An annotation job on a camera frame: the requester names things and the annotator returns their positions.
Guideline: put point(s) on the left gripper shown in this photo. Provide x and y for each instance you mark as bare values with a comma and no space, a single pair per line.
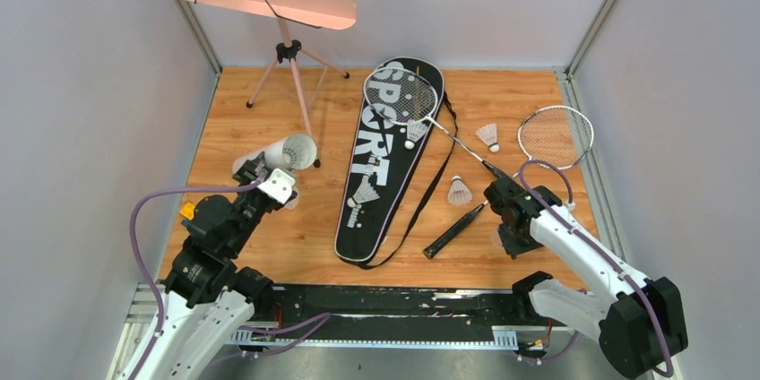
252,173

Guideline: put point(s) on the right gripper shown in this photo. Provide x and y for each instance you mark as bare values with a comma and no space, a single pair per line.
511,247

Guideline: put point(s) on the white shuttlecock tube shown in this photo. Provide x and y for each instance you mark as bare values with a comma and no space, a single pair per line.
292,153

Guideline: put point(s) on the shuttlecock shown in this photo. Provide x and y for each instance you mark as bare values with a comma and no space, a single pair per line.
459,194
414,133
293,201
488,134

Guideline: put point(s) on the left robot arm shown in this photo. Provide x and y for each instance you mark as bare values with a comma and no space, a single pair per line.
205,297

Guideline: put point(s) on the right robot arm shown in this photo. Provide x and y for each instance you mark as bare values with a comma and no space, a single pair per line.
638,322

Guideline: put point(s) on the yellow blue toy block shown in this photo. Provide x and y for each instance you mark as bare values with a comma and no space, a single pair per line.
187,213

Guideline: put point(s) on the black sport racket bag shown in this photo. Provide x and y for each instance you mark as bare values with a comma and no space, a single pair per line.
381,170

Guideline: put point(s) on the white racket on bag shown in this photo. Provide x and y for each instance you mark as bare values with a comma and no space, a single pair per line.
403,97

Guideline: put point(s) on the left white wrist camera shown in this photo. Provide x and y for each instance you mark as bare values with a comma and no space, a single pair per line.
279,185

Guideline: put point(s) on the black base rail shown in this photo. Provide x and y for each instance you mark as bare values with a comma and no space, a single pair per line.
257,314

